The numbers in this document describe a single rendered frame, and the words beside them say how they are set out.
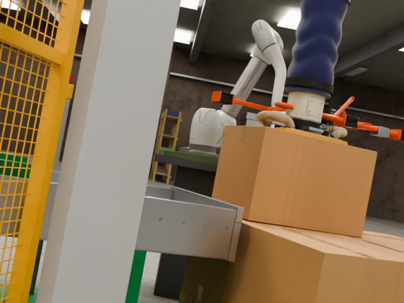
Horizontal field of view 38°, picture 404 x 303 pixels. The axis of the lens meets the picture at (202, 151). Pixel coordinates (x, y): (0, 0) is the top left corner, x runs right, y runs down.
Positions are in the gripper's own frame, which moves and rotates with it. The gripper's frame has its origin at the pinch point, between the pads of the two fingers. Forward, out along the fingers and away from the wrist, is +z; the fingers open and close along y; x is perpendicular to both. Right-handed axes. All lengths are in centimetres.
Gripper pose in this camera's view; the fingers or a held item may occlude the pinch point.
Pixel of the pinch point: (347, 122)
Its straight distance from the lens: 294.0
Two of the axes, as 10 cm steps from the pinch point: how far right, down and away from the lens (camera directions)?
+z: 4.2, 0.5, -9.1
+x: -8.9, -1.7, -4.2
